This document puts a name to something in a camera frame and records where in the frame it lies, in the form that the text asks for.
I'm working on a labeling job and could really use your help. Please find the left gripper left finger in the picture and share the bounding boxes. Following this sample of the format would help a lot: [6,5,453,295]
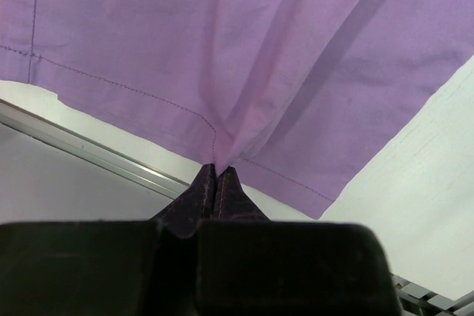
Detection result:
[1,164,216,315]

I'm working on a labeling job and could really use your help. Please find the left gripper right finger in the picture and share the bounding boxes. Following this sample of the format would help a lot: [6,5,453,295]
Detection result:
[196,167,401,315]

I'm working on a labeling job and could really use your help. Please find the purple trousers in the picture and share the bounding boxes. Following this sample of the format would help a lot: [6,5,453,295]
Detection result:
[1,0,473,218]

